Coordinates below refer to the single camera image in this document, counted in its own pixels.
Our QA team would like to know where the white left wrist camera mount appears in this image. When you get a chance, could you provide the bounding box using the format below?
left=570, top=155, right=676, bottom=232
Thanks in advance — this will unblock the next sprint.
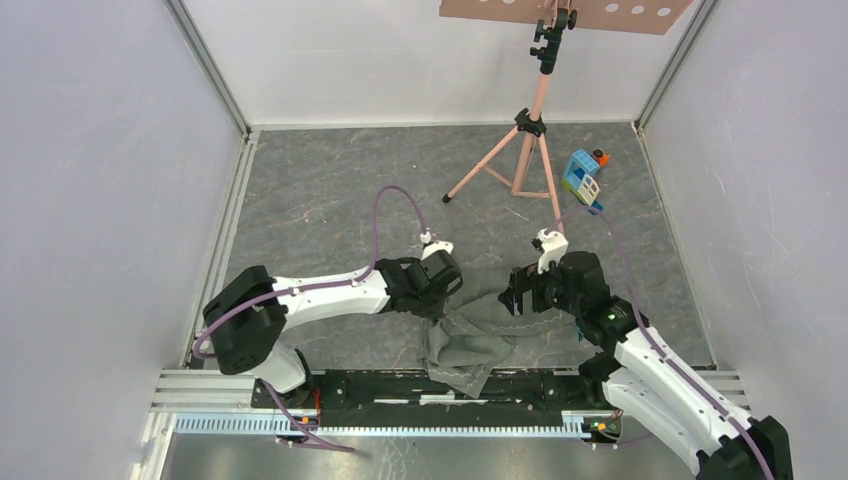
left=419, top=229, right=454, bottom=260

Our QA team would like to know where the pink music stand tripod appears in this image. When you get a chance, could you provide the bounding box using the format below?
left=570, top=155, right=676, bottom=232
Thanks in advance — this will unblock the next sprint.
left=439, top=0, right=691, bottom=215

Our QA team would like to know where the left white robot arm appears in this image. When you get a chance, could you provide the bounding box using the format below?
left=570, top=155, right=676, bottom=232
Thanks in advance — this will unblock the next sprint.
left=194, top=242, right=463, bottom=408

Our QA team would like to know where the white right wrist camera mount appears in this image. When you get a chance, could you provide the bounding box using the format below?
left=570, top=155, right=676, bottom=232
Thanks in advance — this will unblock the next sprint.
left=531, top=229, right=569, bottom=275

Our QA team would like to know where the grey cloth napkin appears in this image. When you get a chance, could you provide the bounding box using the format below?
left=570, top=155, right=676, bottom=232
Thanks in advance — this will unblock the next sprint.
left=422, top=269, right=574, bottom=399

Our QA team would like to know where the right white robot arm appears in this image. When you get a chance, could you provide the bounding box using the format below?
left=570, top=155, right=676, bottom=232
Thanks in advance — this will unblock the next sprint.
left=498, top=251, right=794, bottom=479

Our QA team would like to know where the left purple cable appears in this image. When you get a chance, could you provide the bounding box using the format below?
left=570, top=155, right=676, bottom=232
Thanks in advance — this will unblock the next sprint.
left=190, top=186, right=432, bottom=456

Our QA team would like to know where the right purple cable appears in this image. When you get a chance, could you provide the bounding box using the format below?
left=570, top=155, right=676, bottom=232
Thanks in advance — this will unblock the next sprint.
left=544, top=205, right=776, bottom=480

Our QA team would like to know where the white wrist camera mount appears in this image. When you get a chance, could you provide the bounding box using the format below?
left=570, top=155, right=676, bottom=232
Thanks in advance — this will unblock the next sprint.
left=419, top=229, right=454, bottom=260
left=531, top=229, right=569, bottom=275

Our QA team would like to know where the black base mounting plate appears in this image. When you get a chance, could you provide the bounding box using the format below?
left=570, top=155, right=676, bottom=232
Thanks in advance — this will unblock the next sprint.
left=280, top=369, right=623, bottom=427

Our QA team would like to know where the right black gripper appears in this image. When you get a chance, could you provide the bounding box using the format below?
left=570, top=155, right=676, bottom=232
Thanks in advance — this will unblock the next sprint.
left=496, top=252, right=582, bottom=318

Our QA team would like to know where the purple cable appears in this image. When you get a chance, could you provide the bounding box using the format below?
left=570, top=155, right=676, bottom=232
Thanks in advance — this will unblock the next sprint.
left=190, top=186, right=432, bottom=456
left=544, top=205, right=776, bottom=480

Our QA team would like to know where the colourful toy block house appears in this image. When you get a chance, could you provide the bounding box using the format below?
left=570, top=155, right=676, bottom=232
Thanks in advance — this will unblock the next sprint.
left=562, top=149, right=610, bottom=211

